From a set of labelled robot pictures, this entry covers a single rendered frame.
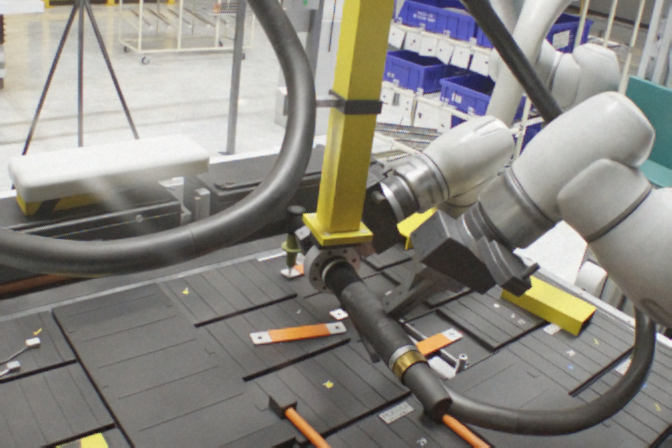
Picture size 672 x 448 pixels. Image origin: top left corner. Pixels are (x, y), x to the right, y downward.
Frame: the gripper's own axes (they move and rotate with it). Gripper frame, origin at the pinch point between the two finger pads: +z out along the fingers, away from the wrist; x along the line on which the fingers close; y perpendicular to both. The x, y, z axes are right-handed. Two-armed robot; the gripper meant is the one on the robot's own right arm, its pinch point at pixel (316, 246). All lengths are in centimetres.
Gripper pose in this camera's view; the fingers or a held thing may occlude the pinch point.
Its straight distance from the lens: 104.3
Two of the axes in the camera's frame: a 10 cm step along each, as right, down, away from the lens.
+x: 3.6, 7.6, 5.4
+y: 3.7, 4.2, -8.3
